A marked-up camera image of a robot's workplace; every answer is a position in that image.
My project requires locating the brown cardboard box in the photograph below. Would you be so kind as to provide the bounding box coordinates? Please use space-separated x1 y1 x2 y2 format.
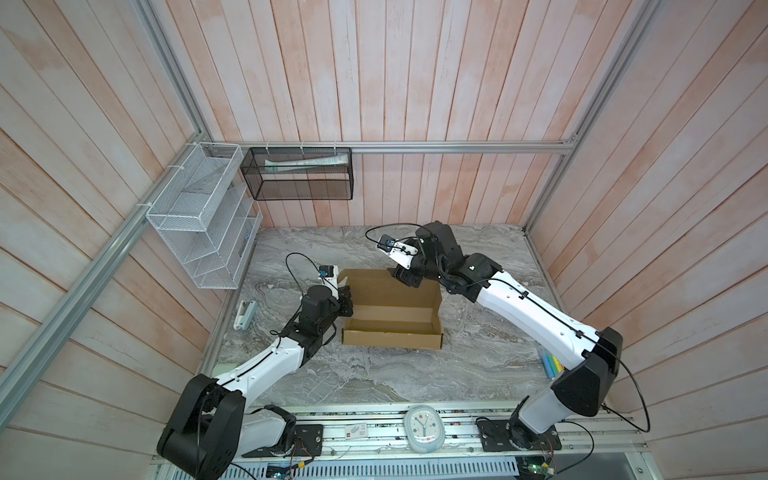
340 269 444 350

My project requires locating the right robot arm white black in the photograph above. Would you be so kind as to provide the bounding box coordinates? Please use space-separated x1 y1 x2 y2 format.
376 221 623 439

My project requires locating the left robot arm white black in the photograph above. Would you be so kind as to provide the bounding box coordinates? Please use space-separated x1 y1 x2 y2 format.
156 285 353 479

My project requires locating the white small stapler device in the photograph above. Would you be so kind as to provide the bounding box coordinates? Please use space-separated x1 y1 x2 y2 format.
233 300 258 331

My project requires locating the small white label tag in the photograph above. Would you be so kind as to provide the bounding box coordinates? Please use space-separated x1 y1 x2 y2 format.
345 423 368 439

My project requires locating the white round clock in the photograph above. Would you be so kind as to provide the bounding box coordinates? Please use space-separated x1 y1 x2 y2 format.
404 405 446 454

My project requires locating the white paper in basket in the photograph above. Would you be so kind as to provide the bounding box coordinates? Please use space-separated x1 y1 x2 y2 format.
263 154 350 174

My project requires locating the coloured marker pen pack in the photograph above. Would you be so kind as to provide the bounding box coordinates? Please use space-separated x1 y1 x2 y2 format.
540 351 564 379

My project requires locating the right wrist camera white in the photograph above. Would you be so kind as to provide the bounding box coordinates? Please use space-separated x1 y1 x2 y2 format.
377 235 420 270

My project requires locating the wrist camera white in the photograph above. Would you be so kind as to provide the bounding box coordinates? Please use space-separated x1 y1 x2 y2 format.
317 264 338 289
377 235 420 270

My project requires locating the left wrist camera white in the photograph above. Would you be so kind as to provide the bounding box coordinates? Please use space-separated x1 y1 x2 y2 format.
317 264 338 289

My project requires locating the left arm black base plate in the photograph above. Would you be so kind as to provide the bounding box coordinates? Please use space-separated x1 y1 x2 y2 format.
243 424 324 458

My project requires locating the black wire mesh basket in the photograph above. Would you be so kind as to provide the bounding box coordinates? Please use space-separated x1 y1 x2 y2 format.
240 146 354 201

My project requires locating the white wire mesh shelf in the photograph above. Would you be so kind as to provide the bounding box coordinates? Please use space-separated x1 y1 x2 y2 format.
147 142 263 290

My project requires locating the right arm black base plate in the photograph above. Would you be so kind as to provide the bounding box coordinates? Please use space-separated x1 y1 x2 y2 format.
475 417 562 452

